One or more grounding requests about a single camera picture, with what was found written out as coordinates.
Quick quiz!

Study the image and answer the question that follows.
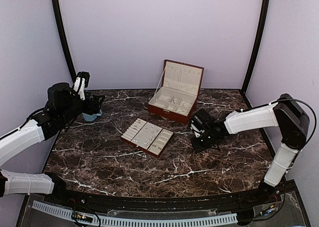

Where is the black corner frame post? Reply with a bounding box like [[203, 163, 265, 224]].
[[51, 0, 77, 83], [241, 0, 270, 95]]

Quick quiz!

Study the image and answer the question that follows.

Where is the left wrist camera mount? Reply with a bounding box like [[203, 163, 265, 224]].
[[72, 71, 90, 101]]

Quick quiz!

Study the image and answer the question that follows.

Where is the red jewelry tray insert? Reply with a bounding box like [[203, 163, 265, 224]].
[[121, 118, 173, 158]]

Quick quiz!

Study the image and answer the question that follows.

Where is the red open jewelry box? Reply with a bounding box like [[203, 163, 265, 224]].
[[148, 59, 204, 124]]

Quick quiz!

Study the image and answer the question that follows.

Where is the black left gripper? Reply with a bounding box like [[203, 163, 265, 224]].
[[59, 91, 105, 124]]

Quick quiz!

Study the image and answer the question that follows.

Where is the black corner frame post right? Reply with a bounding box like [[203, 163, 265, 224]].
[[241, 0, 270, 95]]

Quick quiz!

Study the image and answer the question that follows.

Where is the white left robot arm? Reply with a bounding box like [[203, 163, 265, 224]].
[[0, 78, 105, 205]]

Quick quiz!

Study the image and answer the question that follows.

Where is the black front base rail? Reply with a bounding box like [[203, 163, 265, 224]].
[[44, 184, 286, 213]]

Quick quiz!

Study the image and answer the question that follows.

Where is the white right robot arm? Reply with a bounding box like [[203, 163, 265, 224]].
[[188, 93, 318, 204]]

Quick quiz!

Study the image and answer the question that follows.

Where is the white slotted cable duct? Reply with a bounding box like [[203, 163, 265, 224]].
[[32, 201, 238, 227]]

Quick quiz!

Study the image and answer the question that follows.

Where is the light blue ceramic mug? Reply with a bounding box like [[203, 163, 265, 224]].
[[83, 112, 102, 122]]

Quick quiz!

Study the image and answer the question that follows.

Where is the black corner frame post left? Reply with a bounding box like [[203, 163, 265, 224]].
[[51, 0, 77, 83]]

